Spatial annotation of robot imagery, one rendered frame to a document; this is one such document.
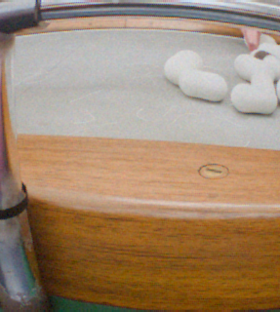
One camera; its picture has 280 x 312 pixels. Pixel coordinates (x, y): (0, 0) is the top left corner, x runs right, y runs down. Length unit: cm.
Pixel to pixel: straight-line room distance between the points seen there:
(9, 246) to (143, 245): 5
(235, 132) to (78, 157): 11
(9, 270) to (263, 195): 10
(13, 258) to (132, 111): 17
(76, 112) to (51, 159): 11
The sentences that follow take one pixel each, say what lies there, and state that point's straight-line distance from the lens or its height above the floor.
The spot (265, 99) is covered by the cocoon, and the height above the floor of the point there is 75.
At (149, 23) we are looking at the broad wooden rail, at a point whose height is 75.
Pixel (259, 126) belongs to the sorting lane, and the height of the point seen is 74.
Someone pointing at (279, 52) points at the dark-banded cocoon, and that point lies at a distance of 45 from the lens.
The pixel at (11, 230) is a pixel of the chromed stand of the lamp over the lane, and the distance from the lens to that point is 20.
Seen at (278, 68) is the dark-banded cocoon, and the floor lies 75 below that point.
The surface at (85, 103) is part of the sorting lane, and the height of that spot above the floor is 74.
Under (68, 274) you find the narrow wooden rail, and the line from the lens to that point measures 23.
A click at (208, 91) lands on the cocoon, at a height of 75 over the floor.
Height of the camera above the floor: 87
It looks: 25 degrees down
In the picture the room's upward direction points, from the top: 1 degrees counter-clockwise
